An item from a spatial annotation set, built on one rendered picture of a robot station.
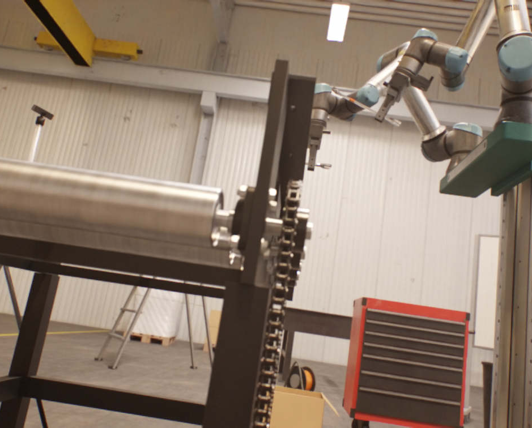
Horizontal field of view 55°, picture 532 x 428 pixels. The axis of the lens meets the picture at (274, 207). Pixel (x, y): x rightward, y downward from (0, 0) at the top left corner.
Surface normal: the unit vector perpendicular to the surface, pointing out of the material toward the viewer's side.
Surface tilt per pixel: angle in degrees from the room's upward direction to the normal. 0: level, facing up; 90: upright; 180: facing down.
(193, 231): 132
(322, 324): 90
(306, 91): 180
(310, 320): 90
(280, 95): 90
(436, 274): 90
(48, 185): 81
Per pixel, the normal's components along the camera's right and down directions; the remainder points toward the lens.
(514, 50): -0.42, -0.13
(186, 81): -0.02, -0.22
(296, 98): -0.14, 0.97
